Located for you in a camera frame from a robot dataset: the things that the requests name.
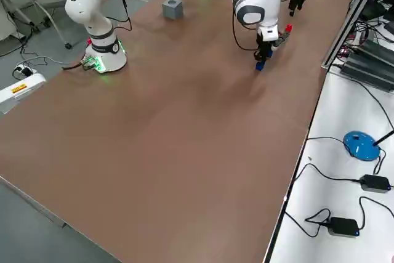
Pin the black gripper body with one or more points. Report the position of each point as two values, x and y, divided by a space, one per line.
265 45

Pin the small blue block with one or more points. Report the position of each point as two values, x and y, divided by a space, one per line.
261 66

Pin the small red block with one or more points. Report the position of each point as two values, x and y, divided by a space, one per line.
288 29

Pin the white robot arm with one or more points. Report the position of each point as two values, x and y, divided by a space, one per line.
92 1

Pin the grey cube with round hole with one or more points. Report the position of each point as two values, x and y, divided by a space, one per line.
172 7

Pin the blue dome-shaped device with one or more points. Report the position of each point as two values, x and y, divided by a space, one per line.
361 146

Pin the small black power adapter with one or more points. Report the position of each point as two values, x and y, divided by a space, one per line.
374 183
343 226

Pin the white box with yellow label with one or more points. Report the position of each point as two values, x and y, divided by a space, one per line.
21 89

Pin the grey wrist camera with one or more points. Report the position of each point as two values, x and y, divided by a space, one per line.
281 40

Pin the aluminium frame post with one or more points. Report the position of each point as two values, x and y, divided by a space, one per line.
354 13

